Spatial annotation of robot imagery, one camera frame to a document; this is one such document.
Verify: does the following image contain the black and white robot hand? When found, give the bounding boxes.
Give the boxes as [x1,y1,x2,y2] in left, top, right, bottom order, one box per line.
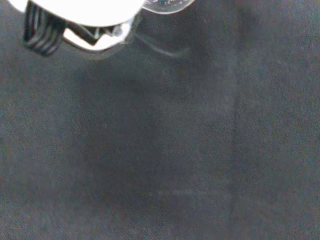
[7,0,151,57]

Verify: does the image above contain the black table cloth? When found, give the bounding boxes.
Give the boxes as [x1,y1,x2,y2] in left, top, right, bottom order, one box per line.
[0,0,320,240]

